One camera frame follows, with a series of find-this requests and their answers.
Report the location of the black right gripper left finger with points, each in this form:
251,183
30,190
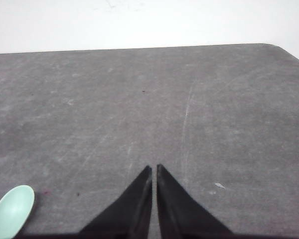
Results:
128,217

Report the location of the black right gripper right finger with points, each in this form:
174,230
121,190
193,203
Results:
180,216

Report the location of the mint green plastic spoon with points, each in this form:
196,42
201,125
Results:
15,208

